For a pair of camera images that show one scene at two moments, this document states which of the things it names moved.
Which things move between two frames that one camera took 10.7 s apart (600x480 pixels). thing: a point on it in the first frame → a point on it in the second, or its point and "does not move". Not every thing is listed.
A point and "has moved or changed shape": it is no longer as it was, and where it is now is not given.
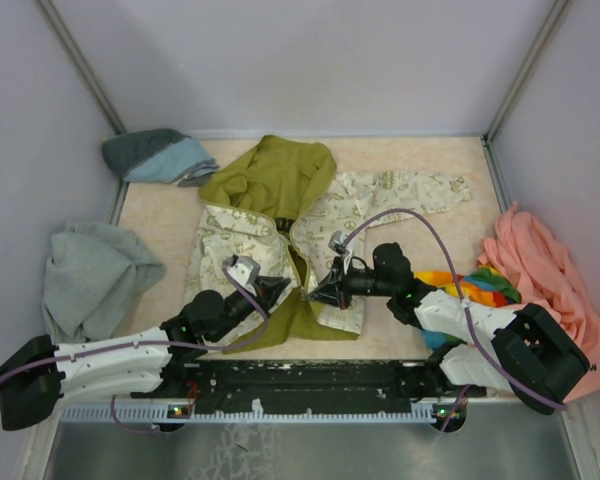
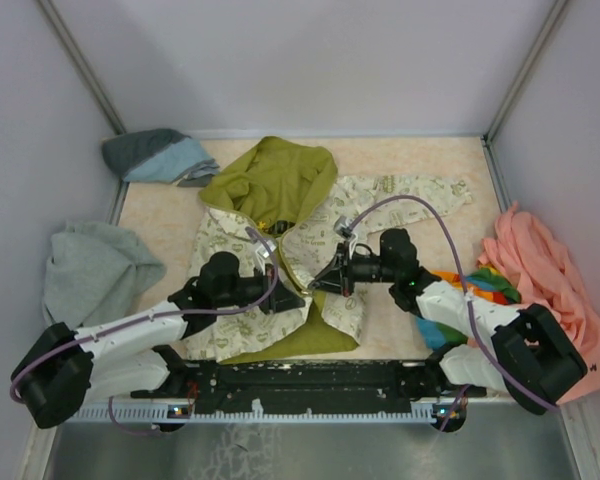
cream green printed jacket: [274, 204] has moved or changed shape
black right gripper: [338, 290] → [339, 275]
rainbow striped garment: [484, 286] does not move
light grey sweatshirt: [93, 274] does not move
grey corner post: [525, 70] does not move
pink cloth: [526, 251] does not move
